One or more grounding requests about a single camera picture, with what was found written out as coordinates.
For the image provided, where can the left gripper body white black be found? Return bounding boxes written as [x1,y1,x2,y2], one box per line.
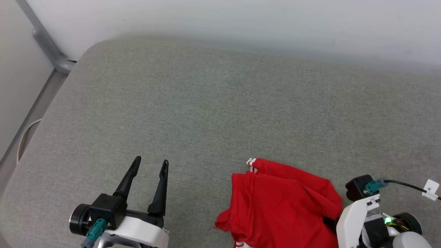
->
[103,208,170,248]

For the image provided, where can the white floor cable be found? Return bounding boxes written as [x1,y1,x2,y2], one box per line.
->
[16,118,43,163]

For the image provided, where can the grey metal pipe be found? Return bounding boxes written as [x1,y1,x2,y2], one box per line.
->
[15,0,77,74]

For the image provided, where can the grey floor rail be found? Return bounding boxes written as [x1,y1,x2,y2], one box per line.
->
[0,68,68,188]

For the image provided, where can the right black cable teal plug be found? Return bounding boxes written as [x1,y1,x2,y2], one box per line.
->
[364,178,441,201]

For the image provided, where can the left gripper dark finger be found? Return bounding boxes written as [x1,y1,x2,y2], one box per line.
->
[147,159,170,217]
[113,156,142,201]

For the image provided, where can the white cable label tag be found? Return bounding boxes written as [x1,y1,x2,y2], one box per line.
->
[422,179,441,201]

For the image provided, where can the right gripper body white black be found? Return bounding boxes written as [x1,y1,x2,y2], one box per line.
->
[336,194,394,248]

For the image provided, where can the red and white jersey garment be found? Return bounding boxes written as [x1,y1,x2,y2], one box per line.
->
[215,157,343,248]

